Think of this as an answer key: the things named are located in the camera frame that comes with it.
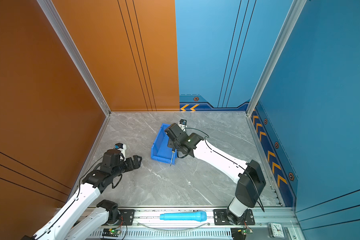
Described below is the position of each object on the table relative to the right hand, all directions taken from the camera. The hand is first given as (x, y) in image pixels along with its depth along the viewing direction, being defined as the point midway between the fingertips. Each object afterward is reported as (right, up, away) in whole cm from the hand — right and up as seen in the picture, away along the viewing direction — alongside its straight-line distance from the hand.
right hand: (171, 141), depth 80 cm
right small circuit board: (+36, -41, -10) cm, 55 cm away
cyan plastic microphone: (+15, -35, -9) cm, 39 cm away
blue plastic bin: (-9, -9, +19) cm, 23 cm away
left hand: (-20, -10, +1) cm, 22 cm away
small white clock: (+50, -40, -12) cm, 65 cm away
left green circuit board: (-29, -43, -9) cm, 53 cm away
